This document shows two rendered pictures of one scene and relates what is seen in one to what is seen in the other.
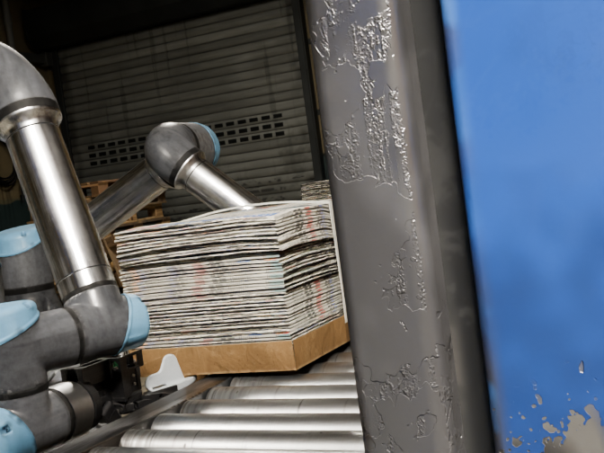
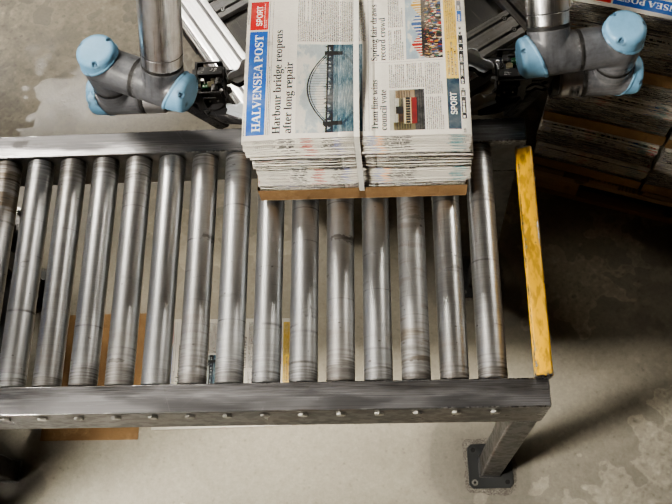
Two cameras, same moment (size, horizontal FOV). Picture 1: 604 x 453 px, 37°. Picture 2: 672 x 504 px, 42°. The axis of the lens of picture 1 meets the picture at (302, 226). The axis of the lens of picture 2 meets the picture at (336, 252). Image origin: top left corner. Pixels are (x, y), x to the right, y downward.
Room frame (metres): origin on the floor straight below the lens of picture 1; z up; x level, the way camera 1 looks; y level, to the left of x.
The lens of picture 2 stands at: (1.16, -0.70, 2.27)
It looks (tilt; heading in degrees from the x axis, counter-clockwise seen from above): 67 degrees down; 74
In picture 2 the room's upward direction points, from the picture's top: 11 degrees counter-clockwise
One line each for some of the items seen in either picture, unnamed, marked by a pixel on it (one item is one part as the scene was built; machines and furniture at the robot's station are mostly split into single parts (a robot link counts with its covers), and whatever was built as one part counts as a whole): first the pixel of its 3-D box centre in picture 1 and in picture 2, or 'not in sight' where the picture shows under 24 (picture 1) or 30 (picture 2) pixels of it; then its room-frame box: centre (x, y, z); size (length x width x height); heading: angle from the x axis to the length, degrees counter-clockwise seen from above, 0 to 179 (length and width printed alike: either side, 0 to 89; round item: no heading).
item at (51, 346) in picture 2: not in sight; (61, 270); (0.86, 0.10, 0.77); 0.47 x 0.05 x 0.05; 64
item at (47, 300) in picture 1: (31, 306); not in sight; (2.04, 0.63, 0.87); 0.15 x 0.15 x 0.10
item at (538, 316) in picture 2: not in sight; (533, 256); (1.63, -0.29, 0.81); 0.43 x 0.03 x 0.02; 64
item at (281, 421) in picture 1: (318, 435); (164, 267); (1.04, 0.01, 0.77); 0.47 x 0.05 x 0.05; 64
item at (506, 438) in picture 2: not in sight; (503, 441); (1.51, -0.50, 0.34); 0.06 x 0.06 x 0.68; 64
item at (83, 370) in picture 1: (102, 389); (197, 89); (1.24, 0.30, 0.82); 0.12 x 0.08 x 0.09; 154
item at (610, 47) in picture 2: not in sight; (610, 45); (1.93, -0.04, 0.91); 0.11 x 0.08 x 0.11; 161
